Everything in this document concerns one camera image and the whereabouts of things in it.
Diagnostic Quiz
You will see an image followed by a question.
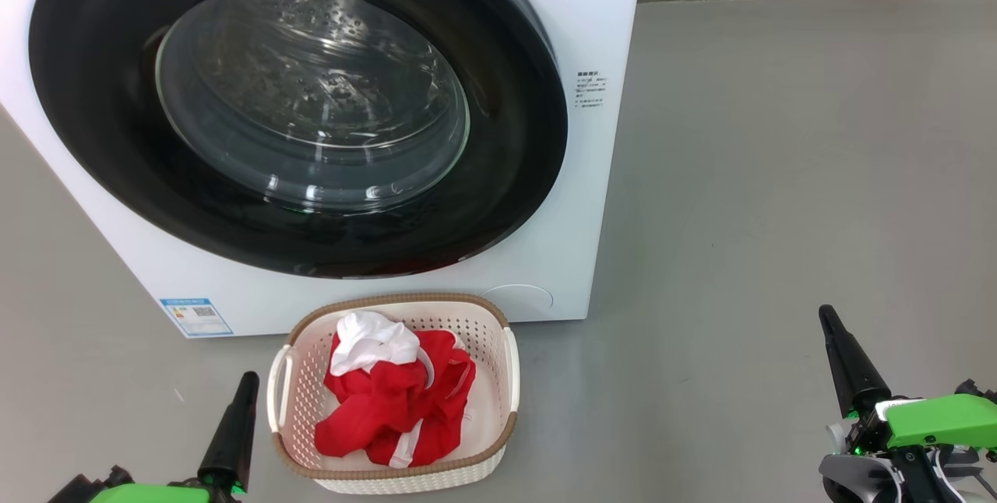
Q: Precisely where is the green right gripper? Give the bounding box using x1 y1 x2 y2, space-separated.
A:
818 304 997 459

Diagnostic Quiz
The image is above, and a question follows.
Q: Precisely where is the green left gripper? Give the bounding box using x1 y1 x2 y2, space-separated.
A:
47 371 260 503

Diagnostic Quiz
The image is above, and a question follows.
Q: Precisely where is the red and white garment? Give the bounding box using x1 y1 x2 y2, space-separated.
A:
314 311 477 469

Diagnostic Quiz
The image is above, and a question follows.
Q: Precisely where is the grey washer door with glass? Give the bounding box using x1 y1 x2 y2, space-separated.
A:
28 0 569 280

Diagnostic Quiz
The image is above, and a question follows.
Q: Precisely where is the cream perforated laundry basket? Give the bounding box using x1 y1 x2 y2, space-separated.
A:
267 293 520 494

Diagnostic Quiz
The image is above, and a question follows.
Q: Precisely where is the white front-load washing machine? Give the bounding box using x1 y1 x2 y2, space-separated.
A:
0 0 646 339

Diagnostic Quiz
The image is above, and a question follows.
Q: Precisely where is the blue energy label sticker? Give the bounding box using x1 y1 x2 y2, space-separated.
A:
160 297 234 338

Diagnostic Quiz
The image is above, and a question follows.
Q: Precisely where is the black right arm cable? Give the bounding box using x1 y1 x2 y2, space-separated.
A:
894 447 997 503

